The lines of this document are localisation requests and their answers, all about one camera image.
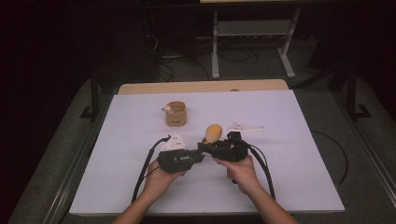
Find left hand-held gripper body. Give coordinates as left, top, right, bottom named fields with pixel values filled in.
left=156, top=133, right=191, bottom=175

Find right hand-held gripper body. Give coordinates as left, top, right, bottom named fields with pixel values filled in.
left=212, top=122, right=265, bottom=163

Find orange egg-shaped object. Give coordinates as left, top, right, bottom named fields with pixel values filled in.
left=201, top=123, right=224, bottom=146

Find person's left hand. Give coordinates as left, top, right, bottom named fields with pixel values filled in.
left=143, top=158, right=188, bottom=202

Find person's right hand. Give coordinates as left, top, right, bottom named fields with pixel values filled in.
left=212, top=154, right=262, bottom=197

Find tan pot with bear figure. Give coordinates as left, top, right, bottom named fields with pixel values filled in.
left=162, top=101, right=188, bottom=127

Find white table mat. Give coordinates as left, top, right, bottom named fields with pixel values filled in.
left=68, top=90, right=346, bottom=216

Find black floor stand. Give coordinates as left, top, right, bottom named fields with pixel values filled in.
left=79, top=69, right=101, bottom=121
left=346, top=66, right=373, bottom=121

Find grey metal stand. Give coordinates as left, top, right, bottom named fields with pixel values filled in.
left=210, top=8, right=302, bottom=80

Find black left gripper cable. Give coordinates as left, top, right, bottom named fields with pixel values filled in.
left=131, top=134, right=172, bottom=203

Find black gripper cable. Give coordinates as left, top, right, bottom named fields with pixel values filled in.
left=131, top=134, right=172, bottom=203
left=242, top=140, right=276, bottom=201

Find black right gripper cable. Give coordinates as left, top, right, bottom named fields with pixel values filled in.
left=242, top=140, right=276, bottom=201

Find black cables under stand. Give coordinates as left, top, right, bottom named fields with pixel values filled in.
left=146, top=34, right=260, bottom=82

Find black floor cable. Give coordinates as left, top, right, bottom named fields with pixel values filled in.
left=310, top=130, right=349, bottom=186

